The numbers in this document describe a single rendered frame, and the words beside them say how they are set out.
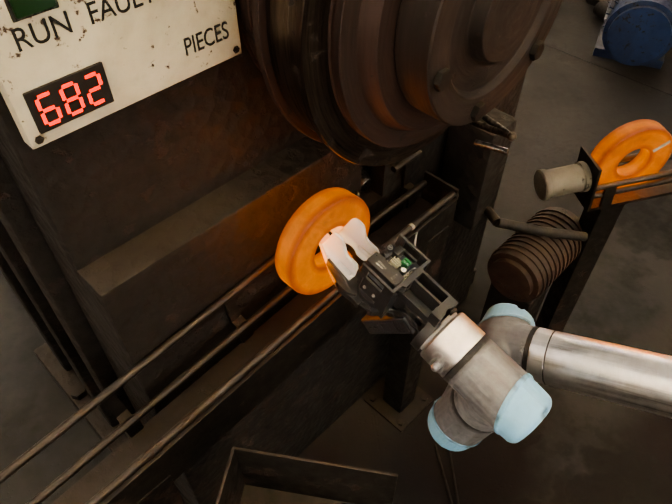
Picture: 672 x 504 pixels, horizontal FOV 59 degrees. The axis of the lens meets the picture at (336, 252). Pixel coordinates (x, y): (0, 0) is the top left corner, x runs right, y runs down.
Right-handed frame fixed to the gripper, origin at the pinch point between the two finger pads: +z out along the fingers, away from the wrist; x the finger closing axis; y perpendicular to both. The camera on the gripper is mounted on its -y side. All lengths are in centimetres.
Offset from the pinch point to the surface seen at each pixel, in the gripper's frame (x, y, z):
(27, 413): 45, -98, 44
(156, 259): 19.8, 0.7, 9.9
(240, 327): 12.3, -16.9, 1.9
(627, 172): -64, -13, -22
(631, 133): -61, -3, -18
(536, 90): -181, -98, 32
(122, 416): 32.5, -19.2, 2.7
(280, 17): 1.7, 27.9, 10.9
